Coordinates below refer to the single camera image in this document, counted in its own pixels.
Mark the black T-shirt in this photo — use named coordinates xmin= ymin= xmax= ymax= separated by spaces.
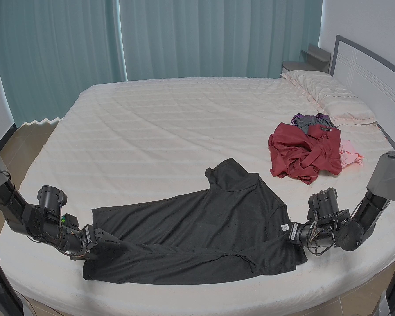
xmin=82 ymin=158 xmax=308 ymax=285

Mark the grey bedside table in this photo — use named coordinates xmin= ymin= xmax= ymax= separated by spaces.
xmin=282 ymin=43 xmax=331 ymax=75

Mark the grey purple garment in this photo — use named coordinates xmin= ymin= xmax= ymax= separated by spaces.
xmin=290 ymin=112 xmax=336 ymax=134

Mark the bed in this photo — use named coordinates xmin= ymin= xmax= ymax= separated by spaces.
xmin=0 ymin=34 xmax=395 ymax=312

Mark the cream pillow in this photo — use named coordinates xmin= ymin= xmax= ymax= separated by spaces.
xmin=280 ymin=70 xmax=378 ymax=126

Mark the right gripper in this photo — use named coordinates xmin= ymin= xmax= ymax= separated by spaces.
xmin=288 ymin=221 xmax=313 ymax=247

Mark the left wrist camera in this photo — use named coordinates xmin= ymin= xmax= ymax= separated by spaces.
xmin=62 ymin=213 xmax=80 ymax=230

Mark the pink garment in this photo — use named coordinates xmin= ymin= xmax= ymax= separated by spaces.
xmin=339 ymin=139 xmax=365 ymax=170

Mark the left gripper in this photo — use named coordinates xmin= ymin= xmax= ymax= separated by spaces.
xmin=71 ymin=224 xmax=120 ymax=261

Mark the dark red shirt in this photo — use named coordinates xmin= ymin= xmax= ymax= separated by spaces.
xmin=268 ymin=123 xmax=343 ymax=185

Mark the blue-green curtain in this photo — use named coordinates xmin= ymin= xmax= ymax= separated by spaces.
xmin=118 ymin=0 xmax=323 ymax=80
xmin=0 ymin=0 xmax=129 ymax=126

